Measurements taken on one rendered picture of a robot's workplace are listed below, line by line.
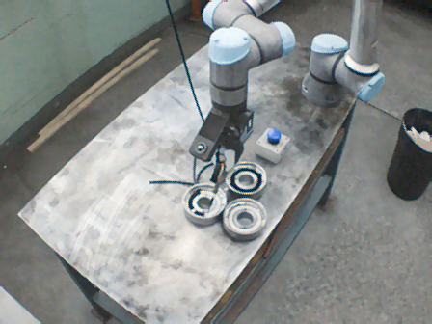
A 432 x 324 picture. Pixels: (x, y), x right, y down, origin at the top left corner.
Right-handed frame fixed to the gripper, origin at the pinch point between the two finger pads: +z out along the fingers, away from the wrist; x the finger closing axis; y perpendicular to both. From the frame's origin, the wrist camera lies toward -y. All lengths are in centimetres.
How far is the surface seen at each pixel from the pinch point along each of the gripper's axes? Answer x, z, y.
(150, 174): 20.7, 13.4, -2.0
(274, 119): 2.0, 13.2, 34.5
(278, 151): -6.2, 8.7, 19.0
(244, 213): -7.4, 11.1, -1.4
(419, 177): -61, 71, 99
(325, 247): -27, 93, 52
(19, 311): 32, 26, -58
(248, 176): -2.5, 11.3, 9.3
